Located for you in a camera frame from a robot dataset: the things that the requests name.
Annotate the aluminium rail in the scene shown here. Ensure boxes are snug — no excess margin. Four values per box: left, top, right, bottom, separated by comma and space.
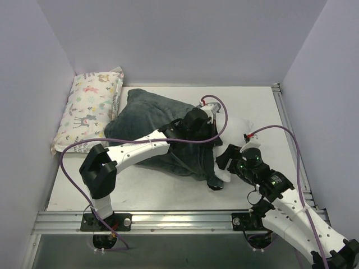
271, 84, 319, 210
31, 210, 333, 235

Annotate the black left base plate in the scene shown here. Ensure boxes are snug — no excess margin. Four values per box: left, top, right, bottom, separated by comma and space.
80, 213, 132, 232

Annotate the aluminium front rail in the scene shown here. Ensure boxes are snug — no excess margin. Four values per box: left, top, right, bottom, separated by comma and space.
31, 210, 333, 235

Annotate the dark grey fleece pillowcase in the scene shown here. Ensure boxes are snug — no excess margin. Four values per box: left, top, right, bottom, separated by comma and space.
104, 89, 224, 191

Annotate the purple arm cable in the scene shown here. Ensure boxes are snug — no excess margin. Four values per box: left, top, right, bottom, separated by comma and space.
59, 95, 227, 250
243, 125, 329, 269

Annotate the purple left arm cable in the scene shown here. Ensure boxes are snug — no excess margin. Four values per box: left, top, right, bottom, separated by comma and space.
59, 95, 227, 250

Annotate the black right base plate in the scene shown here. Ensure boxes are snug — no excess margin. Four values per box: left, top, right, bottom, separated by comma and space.
231, 212, 269, 232

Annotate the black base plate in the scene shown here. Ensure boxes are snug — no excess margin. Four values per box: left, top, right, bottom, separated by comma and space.
231, 212, 269, 232
80, 213, 132, 232

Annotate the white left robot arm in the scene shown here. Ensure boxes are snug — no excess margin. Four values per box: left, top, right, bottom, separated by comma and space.
79, 103, 220, 230

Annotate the white pillow insert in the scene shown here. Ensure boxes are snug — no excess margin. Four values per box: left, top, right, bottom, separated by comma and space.
213, 113, 253, 183

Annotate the aluminium right side rail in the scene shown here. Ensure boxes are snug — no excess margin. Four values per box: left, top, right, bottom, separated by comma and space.
271, 84, 319, 210

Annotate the floral animal print pillow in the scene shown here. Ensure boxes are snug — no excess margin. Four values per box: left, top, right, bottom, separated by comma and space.
51, 67, 124, 155

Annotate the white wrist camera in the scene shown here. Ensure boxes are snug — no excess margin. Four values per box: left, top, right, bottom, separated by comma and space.
196, 101, 222, 119
240, 133, 261, 153

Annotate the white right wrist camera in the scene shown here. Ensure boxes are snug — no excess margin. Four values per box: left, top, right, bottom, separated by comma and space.
240, 133, 261, 153

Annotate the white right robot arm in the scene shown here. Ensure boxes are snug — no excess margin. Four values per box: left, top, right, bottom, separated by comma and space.
215, 145, 358, 268

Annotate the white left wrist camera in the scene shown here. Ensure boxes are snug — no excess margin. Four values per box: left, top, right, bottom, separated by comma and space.
196, 101, 222, 119

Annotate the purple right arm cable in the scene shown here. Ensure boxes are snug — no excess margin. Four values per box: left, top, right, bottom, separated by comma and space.
243, 125, 329, 269

